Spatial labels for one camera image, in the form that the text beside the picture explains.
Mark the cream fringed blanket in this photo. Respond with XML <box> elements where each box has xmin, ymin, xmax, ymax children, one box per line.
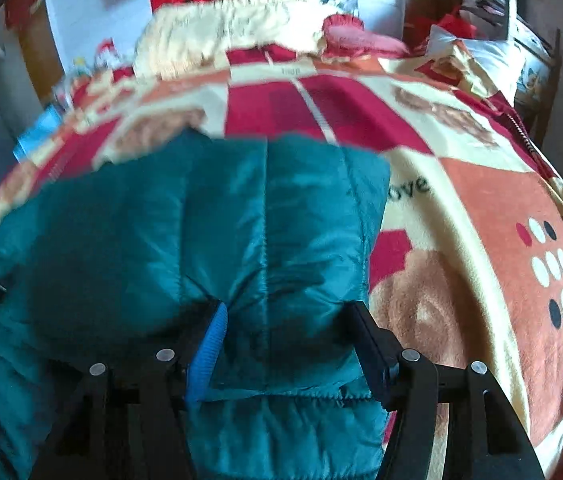
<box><xmin>134</xmin><ymin>0</ymin><xmax>357</xmax><ymax>81</ymax></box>

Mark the pink ruffled pillow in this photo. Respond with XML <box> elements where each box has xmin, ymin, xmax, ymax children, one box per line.
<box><xmin>321</xmin><ymin>14</ymin><xmax>412</xmax><ymax>58</ymax></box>

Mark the white pillow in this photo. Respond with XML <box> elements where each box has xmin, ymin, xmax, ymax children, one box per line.
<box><xmin>426</xmin><ymin>25</ymin><xmax>527</xmax><ymax>106</ymax></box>

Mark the green quilted jacket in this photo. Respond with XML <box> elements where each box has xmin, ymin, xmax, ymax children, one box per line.
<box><xmin>0</xmin><ymin>127</ymin><xmax>395</xmax><ymax>480</ymax></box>

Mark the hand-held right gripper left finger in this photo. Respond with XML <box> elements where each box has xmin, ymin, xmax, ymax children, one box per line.
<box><xmin>29</xmin><ymin>297</ymin><xmax>230</xmax><ymax>480</ymax></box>

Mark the printed fleece blanket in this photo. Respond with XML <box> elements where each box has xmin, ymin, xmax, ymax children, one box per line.
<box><xmin>0</xmin><ymin>42</ymin><xmax>563</xmax><ymax>480</ymax></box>

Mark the light blue cloth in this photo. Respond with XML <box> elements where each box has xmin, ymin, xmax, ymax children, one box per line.
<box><xmin>12</xmin><ymin>105</ymin><xmax>65</xmax><ymax>163</ymax></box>

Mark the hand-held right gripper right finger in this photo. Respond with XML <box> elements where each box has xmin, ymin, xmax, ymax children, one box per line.
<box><xmin>344</xmin><ymin>301</ymin><xmax>547</xmax><ymax>480</ymax></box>

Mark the red and white plush toy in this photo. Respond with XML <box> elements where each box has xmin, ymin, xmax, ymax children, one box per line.
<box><xmin>92</xmin><ymin>40</ymin><xmax>130</xmax><ymax>75</ymax></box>

